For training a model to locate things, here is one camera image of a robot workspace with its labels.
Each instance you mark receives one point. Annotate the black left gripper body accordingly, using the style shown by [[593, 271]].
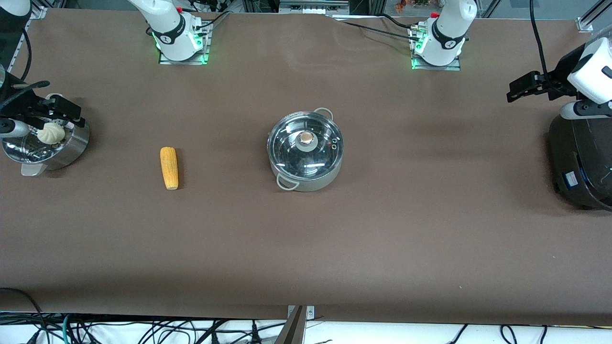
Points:
[[560, 85]]

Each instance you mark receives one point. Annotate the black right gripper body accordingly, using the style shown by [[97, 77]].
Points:
[[15, 108]]

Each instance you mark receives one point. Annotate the yellow corn cob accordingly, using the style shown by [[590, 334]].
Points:
[[169, 167]]

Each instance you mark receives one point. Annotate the glass pot lid with knob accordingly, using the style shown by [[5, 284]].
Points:
[[291, 153]]

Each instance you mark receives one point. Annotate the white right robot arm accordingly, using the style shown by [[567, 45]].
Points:
[[172, 28]]

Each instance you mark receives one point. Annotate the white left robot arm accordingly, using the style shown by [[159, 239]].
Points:
[[447, 28]]

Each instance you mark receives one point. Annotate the steel steamer pot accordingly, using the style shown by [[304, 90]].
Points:
[[71, 148]]

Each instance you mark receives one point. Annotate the white steamed bun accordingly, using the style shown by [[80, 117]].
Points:
[[50, 134]]

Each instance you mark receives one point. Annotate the black rice cooker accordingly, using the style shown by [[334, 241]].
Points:
[[581, 162]]

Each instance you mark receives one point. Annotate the brown table cover sheet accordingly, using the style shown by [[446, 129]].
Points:
[[382, 239]]

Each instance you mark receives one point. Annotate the grey box behind table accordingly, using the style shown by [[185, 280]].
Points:
[[313, 5]]

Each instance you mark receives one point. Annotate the aluminium frame profile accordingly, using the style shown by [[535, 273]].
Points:
[[590, 16], [21, 43]]

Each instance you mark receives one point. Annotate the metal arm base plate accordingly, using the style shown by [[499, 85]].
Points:
[[165, 59], [454, 68]]

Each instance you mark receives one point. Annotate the metal table edge bracket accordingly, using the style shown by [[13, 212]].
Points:
[[310, 313]]

